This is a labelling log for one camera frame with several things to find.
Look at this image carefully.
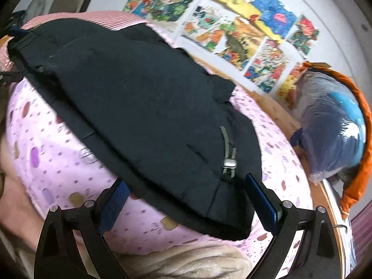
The pink apple-print blanket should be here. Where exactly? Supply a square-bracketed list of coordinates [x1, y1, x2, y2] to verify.
[5, 23, 314, 271]

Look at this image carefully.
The plastic-wrapped blue orange bundle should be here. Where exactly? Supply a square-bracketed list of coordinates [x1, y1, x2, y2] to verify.
[302, 61, 372, 220]

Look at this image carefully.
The white board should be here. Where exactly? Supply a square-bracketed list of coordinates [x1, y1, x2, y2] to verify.
[322, 179, 359, 279]

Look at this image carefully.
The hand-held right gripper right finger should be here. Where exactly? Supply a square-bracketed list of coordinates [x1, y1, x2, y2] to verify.
[245, 173, 342, 279]

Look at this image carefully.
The group of colourful wall drawings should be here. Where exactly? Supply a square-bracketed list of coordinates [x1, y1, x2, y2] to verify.
[122, 0, 322, 101]

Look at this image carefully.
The red checked pillow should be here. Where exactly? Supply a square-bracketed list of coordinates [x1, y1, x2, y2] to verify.
[0, 10, 147, 64]

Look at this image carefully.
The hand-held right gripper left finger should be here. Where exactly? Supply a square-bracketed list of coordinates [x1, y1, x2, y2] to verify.
[34, 179, 132, 279]

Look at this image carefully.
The wooden bed frame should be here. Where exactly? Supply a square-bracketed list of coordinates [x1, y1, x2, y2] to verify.
[200, 61, 351, 279]

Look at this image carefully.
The grey standing fan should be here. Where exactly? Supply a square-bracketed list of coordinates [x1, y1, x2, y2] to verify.
[26, 0, 47, 17]

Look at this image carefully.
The black padded jacket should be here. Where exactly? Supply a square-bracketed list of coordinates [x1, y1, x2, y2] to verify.
[7, 20, 264, 242]

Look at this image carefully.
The red striped mat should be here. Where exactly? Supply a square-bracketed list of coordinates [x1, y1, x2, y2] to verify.
[348, 208, 372, 269]

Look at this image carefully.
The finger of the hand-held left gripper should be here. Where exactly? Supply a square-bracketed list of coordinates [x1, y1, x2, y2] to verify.
[0, 70, 27, 89]

